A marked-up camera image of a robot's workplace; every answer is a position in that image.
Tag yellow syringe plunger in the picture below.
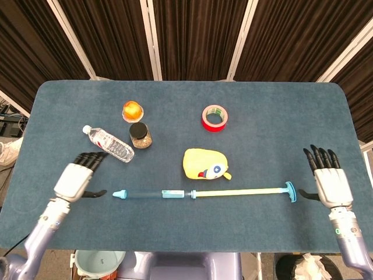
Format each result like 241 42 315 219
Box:
186 181 298 204

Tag red tape roll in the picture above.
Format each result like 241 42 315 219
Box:
201 105 229 132

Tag orange fruit jelly cup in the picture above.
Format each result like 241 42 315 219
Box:
122 100 145 123

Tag white sneaker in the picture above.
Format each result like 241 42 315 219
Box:
0 136 24 169

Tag black equipment with cables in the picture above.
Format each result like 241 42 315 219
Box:
0 99 30 138

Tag black trash bin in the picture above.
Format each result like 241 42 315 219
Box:
275 253 342 280

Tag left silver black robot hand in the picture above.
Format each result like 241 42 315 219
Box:
53 150 109 204

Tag yellow plush toy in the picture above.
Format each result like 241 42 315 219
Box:
182 148 233 181

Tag glass jar black lid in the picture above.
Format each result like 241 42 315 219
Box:
129 122 153 149

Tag blue table cloth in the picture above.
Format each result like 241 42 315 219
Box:
0 80 373 253

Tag lavender robot base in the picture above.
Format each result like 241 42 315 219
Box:
116 251 242 280

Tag pale green plastic bucket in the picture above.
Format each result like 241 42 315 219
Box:
71 250 126 280

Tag dark brown curtain panel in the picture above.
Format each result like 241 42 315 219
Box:
330 37 373 144
153 0 250 81
0 0 91 113
235 0 373 82
57 0 154 81

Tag white screen frame post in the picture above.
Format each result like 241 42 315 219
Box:
46 0 101 81
316 19 373 83
0 89 30 118
139 0 163 81
226 0 259 81
360 139 373 160

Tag crumpled white paper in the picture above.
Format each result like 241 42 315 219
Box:
293 252 332 280

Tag clear plastic water bottle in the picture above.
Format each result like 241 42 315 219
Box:
82 124 135 163

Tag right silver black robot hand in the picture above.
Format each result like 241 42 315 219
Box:
297 144 354 209

